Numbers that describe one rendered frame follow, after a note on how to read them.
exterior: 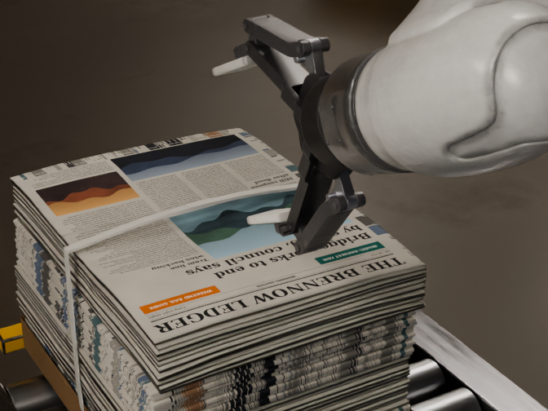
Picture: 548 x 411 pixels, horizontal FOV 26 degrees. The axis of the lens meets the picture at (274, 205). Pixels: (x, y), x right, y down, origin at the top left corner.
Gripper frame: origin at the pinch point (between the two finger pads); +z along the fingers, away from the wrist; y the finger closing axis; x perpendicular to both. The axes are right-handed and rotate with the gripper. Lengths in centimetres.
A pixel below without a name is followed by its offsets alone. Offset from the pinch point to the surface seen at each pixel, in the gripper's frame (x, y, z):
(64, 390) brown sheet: -14.0, 21.4, 29.0
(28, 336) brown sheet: -14.0, 16.0, 38.6
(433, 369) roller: 25.5, 30.2, 19.0
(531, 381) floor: 114, 68, 121
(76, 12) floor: 123, -68, 388
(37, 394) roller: -15.2, 22.2, 35.9
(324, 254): 6.7, 12.0, 3.5
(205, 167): 5.7, 1.7, 23.8
